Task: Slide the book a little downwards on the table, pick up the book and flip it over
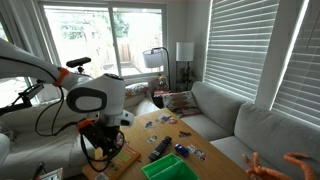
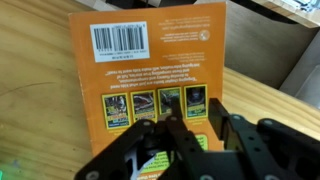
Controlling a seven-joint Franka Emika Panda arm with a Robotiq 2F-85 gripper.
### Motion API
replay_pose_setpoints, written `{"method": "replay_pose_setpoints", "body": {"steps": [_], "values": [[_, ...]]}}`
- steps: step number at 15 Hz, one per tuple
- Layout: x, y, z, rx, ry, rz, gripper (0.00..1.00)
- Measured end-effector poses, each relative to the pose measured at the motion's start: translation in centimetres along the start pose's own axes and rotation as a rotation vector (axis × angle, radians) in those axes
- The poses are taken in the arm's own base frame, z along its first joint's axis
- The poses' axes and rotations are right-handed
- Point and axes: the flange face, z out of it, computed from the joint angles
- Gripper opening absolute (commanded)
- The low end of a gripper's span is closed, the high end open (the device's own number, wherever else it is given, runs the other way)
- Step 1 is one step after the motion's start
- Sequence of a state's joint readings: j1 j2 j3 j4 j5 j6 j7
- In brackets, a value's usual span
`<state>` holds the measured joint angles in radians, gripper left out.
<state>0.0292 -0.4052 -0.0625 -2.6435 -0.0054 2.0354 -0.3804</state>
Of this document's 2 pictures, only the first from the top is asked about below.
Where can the red box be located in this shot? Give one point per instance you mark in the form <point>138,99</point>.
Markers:
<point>161,93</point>

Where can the green house plant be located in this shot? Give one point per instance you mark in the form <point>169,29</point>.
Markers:
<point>186,75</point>

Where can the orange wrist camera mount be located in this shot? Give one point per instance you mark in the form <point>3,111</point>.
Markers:
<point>85,124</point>

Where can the large sliding window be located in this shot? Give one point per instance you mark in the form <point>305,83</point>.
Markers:
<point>100,40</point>

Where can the orange book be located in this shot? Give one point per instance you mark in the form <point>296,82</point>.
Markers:
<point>123,158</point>

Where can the black camera on stand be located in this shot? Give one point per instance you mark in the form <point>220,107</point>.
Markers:
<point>78,62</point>

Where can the small toy figure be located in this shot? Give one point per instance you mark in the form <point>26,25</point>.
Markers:
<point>162,81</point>

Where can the narrow white window blind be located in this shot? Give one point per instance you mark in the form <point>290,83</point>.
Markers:
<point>300,83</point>

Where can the dark blue figure sticker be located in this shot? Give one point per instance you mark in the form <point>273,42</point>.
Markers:
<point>149,125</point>

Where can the brown cream patterned pillow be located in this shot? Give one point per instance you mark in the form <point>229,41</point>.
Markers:
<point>180,101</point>

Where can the snowman sticker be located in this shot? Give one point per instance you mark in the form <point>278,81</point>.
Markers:
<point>165,118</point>

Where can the small white sticker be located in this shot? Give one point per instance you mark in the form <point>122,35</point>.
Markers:
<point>190,148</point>

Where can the red white figure sticker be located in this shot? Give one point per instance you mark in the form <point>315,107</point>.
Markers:
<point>200,154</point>

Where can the grey sofa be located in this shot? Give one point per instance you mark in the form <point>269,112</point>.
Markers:
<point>266,133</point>

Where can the floral pillow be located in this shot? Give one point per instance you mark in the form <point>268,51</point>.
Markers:
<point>136,90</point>

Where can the white curtain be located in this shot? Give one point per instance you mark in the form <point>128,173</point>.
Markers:
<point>26,26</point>

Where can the small round face sticker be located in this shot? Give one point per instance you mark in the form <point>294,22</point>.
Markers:
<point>152,138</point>

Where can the white table lamp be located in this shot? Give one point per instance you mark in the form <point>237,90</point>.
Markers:
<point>185,51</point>

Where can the green plastic bin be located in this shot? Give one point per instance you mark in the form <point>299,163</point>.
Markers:
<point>166,170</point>

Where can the wide white window blind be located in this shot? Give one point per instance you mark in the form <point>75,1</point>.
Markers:
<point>240,43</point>

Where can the black remote control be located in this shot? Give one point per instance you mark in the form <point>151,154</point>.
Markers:
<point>160,149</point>

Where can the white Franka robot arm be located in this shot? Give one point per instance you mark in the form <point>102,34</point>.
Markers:
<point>100,90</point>

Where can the white couch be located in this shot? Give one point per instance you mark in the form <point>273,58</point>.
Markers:
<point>33,146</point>

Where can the small dark sticker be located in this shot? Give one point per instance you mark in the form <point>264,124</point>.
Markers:
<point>184,134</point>

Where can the blue toy car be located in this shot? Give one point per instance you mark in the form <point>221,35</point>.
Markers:
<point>181,150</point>

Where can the orange octopus plush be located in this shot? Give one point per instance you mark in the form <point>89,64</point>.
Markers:
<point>263,173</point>

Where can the Santa Claus sticker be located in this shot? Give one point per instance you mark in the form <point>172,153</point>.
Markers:
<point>120,139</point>

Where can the arc lamp white shade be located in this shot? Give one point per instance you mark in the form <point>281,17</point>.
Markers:
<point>153,58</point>

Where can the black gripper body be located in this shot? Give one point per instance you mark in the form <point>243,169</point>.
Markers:
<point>100,135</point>

